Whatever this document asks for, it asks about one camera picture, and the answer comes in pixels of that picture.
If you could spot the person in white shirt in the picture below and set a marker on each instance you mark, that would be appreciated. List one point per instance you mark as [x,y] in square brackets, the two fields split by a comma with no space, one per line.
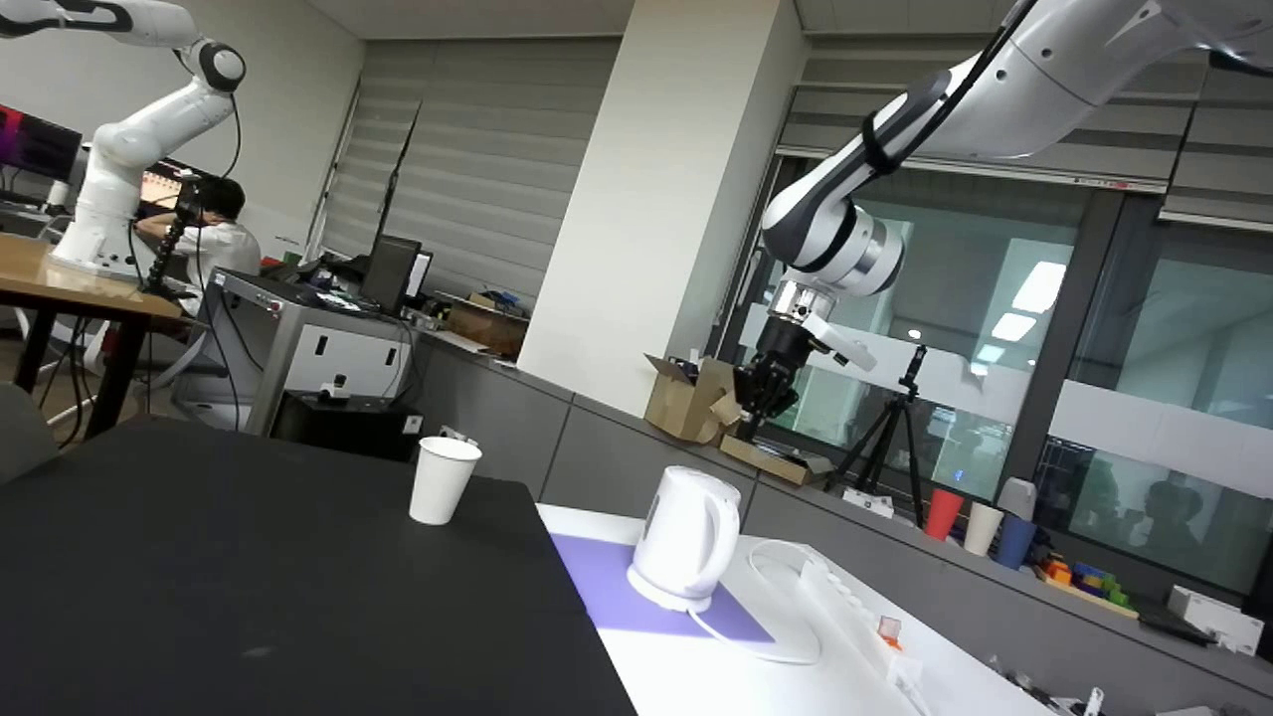
[222,240]

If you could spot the black tripod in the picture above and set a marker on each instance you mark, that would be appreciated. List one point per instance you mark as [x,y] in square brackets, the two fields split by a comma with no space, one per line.
[893,443]

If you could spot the flat cardboard piece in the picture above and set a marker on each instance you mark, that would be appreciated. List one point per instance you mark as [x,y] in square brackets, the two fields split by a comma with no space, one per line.
[763,459]

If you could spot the grey metal cabinet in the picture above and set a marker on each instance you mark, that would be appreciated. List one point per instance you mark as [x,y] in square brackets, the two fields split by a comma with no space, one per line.
[320,352]

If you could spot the wooden table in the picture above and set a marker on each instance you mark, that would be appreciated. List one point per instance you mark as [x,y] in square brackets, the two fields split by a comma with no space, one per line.
[66,286]

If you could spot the red cup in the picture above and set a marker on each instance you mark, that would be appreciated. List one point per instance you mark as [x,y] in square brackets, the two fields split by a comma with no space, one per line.
[941,516]

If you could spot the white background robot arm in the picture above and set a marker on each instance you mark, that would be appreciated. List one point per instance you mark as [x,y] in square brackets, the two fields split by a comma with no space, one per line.
[132,134]

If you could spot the small white box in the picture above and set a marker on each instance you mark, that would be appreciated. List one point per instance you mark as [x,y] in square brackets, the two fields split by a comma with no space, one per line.
[1215,618]

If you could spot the blue cup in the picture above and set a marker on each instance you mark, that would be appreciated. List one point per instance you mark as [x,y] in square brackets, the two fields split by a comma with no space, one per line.
[1018,543]

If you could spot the clear plastic cup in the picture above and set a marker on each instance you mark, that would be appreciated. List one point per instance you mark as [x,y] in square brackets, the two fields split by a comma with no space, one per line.
[1019,499]

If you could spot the purple mat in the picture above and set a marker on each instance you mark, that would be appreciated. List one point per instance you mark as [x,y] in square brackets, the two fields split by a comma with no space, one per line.
[600,592]

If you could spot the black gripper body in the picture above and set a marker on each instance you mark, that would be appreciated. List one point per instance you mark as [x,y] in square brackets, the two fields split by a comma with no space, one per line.
[784,352]

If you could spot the black monitor on cabinet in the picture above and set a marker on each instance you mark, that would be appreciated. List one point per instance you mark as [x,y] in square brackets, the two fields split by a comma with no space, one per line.
[393,271]

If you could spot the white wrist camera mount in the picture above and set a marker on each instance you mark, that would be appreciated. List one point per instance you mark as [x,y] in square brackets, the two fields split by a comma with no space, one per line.
[851,347]

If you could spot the white plastic cup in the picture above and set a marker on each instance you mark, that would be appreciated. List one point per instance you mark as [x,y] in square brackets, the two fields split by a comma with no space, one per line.
[985,528]

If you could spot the white electric kettle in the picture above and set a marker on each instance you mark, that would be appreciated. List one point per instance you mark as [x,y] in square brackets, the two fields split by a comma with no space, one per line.
[681,537]

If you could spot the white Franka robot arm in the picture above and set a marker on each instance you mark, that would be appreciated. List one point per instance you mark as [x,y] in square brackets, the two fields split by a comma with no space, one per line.
[1010,95]

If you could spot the grey partition panel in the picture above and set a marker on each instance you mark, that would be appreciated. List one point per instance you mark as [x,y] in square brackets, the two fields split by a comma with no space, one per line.
[532,422]

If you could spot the small orange toy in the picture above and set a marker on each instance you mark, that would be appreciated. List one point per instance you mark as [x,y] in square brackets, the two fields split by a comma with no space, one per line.
[1055,572]

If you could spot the white paper cup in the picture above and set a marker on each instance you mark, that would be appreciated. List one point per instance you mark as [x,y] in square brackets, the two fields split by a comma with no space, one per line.
[438,483]

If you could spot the open cardboard box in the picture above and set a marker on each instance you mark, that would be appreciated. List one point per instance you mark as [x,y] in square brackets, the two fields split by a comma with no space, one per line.
[690,398]

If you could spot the brown cardboard box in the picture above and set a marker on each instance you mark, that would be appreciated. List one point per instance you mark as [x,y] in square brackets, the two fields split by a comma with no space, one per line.
[485,327]

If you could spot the white power strip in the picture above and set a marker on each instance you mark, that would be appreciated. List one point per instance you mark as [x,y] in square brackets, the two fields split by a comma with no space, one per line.
[927,669]

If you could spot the dark reddish monitor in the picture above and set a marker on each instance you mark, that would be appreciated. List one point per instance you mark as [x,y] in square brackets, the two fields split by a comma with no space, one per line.
[34,144]

